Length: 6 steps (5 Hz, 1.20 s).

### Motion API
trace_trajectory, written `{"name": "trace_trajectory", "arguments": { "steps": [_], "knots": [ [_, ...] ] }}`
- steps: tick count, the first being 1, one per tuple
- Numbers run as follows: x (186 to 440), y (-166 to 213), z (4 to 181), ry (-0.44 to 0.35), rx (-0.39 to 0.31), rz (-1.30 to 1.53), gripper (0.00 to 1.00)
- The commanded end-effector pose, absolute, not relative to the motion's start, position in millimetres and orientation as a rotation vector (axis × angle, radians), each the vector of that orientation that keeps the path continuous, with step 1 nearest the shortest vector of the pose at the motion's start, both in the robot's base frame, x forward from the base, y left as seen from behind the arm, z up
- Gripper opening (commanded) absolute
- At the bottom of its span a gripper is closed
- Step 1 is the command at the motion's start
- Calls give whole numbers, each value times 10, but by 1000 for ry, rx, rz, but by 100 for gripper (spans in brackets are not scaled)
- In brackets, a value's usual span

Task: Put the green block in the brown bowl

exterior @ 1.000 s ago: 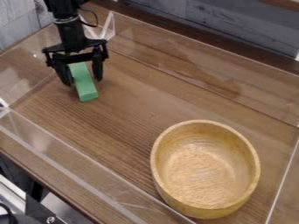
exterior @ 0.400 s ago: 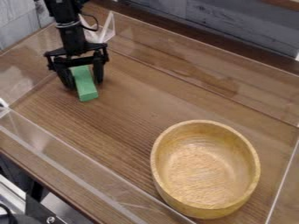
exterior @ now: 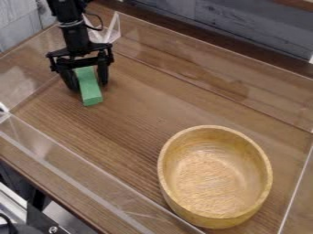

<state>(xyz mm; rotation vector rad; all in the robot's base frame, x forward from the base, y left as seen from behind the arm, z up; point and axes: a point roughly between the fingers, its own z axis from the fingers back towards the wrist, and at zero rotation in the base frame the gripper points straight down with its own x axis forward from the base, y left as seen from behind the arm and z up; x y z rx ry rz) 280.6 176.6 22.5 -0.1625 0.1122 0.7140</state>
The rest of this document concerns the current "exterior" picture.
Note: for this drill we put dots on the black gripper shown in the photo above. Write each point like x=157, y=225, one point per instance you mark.
x=81, y=53

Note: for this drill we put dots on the green rectangular block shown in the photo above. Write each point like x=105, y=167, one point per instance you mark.
x=89, y=86

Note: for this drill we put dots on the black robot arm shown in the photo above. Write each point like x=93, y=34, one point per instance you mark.
x=68, y=12

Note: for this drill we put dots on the light wooden bowl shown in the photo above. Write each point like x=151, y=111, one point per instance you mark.
x=216, y=176

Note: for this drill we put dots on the clear acrylic enclosure wall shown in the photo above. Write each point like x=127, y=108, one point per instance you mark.
x=91, y=155

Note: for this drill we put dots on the black metal bracket with bolt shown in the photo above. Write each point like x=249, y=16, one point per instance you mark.
x=38, y=220

